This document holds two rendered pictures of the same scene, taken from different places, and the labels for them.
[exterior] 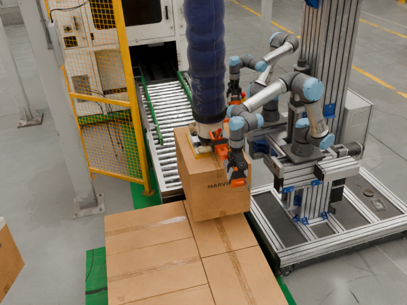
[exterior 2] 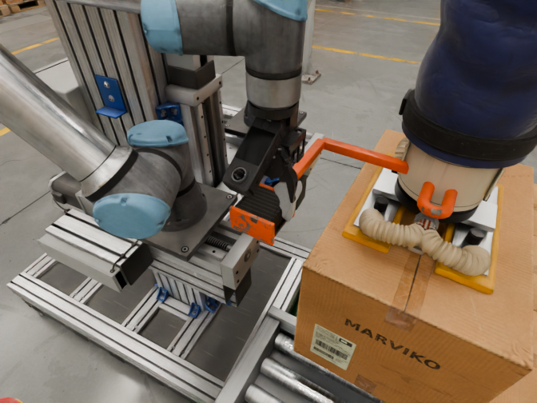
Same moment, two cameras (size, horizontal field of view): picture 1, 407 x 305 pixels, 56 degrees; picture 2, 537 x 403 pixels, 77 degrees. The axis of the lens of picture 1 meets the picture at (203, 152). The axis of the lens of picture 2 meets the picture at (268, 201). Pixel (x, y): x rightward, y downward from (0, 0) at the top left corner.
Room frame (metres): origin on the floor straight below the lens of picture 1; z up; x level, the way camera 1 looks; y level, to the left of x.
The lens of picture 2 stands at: (2.91, 0.04, 1.62)
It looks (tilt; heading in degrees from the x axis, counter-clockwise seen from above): 43 degrees down; 221
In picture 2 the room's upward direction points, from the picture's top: straight up
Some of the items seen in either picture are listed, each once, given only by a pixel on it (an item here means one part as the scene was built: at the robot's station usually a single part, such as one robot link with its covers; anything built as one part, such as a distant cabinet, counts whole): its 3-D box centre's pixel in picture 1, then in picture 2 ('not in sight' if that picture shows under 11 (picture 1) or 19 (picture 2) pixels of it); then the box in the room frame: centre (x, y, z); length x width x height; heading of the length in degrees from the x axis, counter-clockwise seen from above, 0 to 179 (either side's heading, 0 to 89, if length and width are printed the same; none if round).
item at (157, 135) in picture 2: (270, 97); (161, 155); (2.62, -0.52, 1.20); 0.13 x 0.12 x 0.14; 38
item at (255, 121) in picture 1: (249, 121); not in sight; (1.75, -0.25, 1.50); 0.11 x 0.11 x 0.08; 31
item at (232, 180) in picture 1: (235, 178); not in sight; (1.66, -0.17, 1.20); 0.08 x 0.07 x 0.05; 11
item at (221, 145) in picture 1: (219, 145); not in sight; (2.01, -0.10, 1.20); 0.10 x 0.08 x 0.06; 101
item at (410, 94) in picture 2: (209, 111); (467, 116); (2.25, -0.06, 1.32); 0.23 x 0.23 x 0.04
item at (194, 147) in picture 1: (197, 141); (475, 219); (2.23, 0.04, 1.10); 0.34 x 0.10 x 0.05; 11
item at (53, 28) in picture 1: (57, 42); not in sight; (2.94, 1.05, 1.62); 0.20 x 0.05 x 0.30; 12
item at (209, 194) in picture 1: (210, 167); (411, 261); (2.23, -0.04, 0.87); 0.60 x 0.40 x 0.40; 11
